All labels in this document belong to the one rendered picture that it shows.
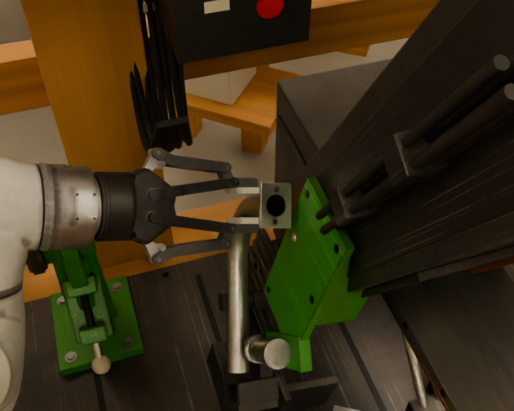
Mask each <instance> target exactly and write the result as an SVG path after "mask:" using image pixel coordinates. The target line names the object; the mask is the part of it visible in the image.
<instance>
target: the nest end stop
mask: <svg viewBox="0 0 514 411"><path fill-rule="evenodd" d="M226 405H227V408H229V409H231V410H232V411H258V410H263V409H271V408H276V407H278V399H277V400H268V401H264V402H259V403H254V404H245V405H241V406H240V405H238V404H237V397H236V398H231V399H226Z"/></svg>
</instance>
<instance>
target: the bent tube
mask: <svg viewBox="0 0 514 411"><path fill-rule="evenodd" d="M274 187H277V191H276V192H274ZM291 197H292V183H266V182H260V183H259V194H253V195H250V196H248V197H246V198H245V199H244V200H243V201H242V202H241V203H240V205H239V206H238V207H237V210H236V212H235V214H234V216H233V217H252V218H258V217H259V228H291ZM274 219H276V220H277V223H276V224H274V223H273V220H274ZM250 235H251V233H238V234H235V235H234V236H233V238H232V240H231V242H232V246H231V248H230V249H228V253H227V301H228V372H229V373H248V372H249V361H248V359H247V358H245V356H244V354H243V344H244V342H245V341H246V339H247V338H248V337H249V285H248V254H249V244H250Z"/></svg>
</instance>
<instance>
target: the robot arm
mask: <svg viewBox="0 0 514 411"><path fill-rule="evenodd" d="M145 154H146V157H147V158H146V161H145V163H144V165H143V167H142V168H140V169H137V170H135V171H132V172H100V171H96V172H95V173H94V174H93V172H92V170H91V169H90V167H88V166H66V165H65V164H48V163H44V162H41V163H39V164H38V163H29V162H23V161H17V160H14V159H11V158H9V157H2V156H0V411H12V410H13V408H14V406H15V404H16V401H17V398H18V395H19V393H20V387H21V382H22V375H23V368H24V347H25V308H24V298H23V277H24V267H25V264H26V260H27V257H28V252H29V251H34V250H41V251H48V250H67V249H85V248H87V247H89V246H90V245H91V243H92V242H93V240H95V241H134V242H136V243H138V244H142V245H143V246H144V248H145V251H146V253H147V257H146V259H147V261H148V263H152V264H156V265H161V264H163V263H164V262H166V261H168V260H170V259H172V258H174V257H179V256H185V255H190V254H200V253H205V252H211V251H216V250H227V249H230V248H231V246H232V242H231V240H232V238H233V236H234V235H235V234H238V233H257V232H258V231H259V218H252V217H227V218H226V223H224V222H217V221H211V220H205V219H195V218H189V217H184V216H178V215H176V212H175V199H176V197H180V196H184V195H189V194H194V193H200V192H210V191H215V190H220V189H226V193H227V194H257V193H259V188H258V180H257V179H256V178H236V177H234V176H233V174H232V172H231V169H232V166H231V164H230V163H228V162H224V161H212V160H207V159H201V158H195V157H183V156H177V155H173V154H171V153H169V152H167V151H165V150H163V149H162V148H150V149H149V150H147V151H146V153H145ZM165 166H166V167H172V168H179V169H186V170H197V171H204V172H211V173H217V175H218V179H212V180H207V181H201V182H196V183H185V184H179V185H173V186H170V185H169V184H168V183H167V182H166V181H164V180H163V179H162V178H160V177H159V176H158V175H156V174H155V173H154V172H153V170H154V169H157V170H158V169H163V168H164V167H165ZM171 226H172V227H179V228H191V229H197V230H203V231H210V232H218V233H219V235H218V237H217V238H214V239H208V240H202V241H191V242H185V243H179V244H174V245H164V244H162V243H154V242H153V241H154V240H155V239H156V238H157V237H159V236H160V235H161V234H163V233H164V231H166V230H167V229H168V228H170V227H171Z"/></svg>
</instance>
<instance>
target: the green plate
mask: <svg viewBox="0 0 514 411"><path fill-rule="evenodd" d="M328 202H329V199H328V197H327V196H326V194H325V192H324V190H323V189H322V187H321V185H320V183H319V182H318V180H317V178H316V177H308V178H307V180H306V183H305V185H304V188H303V191H302V192H301V195H300V197H299V200H298V203H297V205H296V207H295V211H294V213H293V215H292V217H291V228H287V230H286V234H285V235H284V238H283V240H282V243H281V246H280V248H279V250H278V252H277V256H276V258H275V260H274V263H273V266H272V268H271V271H270V273H269V275H268V279H267V280H266V283H265V285H264V293H265V295H266V298H267V300H268V303H269V306H270V307H271V309H272V312H273V315H274V317H275V320H276V322H277V325H278V328H279V330H280V332H281V333H284V334H292V335H296V336H300V340H301V341H303V340H308V339H309V337H310V335H311V333H312V331H313V329H314V327H315V325H326V324H332V323H339V322H345V321H351V320H356V318H357V317H358V315H359V313H360V312H361V309H362V308H363V307H364V305H365V303H366V301H367V299H368V298H369V297H366V298H361V296H362V291H363V289H362V290H358V291H356V292H352V293H349V292H348V279H349V278H347V275H348V266H349V261H350V257H351V255H352V252H353V251H354V250H355V246H354V244H353V243H352V241H351V239H350V237H349V235H348V234H347V232H346V230H345V228H344V229H342V230H338V229H336V228H334V229H333V230H332V231H330V232H328V233H327V234H325V235H323V234H321V233H320V228H321V227H322V226H323V225H324V224H326V223H327V222H329V221H330V220H331V219H333V218H334V217H333V216H331V215H330V214H328V215H327V216H326V217H325V218H323V219H322V220H318V219H316V213H317V212H318V211H319V210H320V209H321V208H322V207H323V206H324V205H325V204H326V203H328ZM292 233H295V235H296V241H292V240H291V238H290V237H291V234H292Z"/></svg>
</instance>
